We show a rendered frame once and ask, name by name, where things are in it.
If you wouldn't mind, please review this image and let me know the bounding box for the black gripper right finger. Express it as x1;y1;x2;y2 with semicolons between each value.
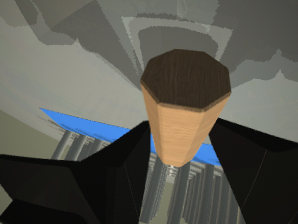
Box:
209;117;298;224

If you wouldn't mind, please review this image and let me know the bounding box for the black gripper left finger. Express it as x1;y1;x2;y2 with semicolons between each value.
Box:
0;121;150;224

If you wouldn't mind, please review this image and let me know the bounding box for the blue flat strip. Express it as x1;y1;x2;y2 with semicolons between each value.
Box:
40;108;221;167

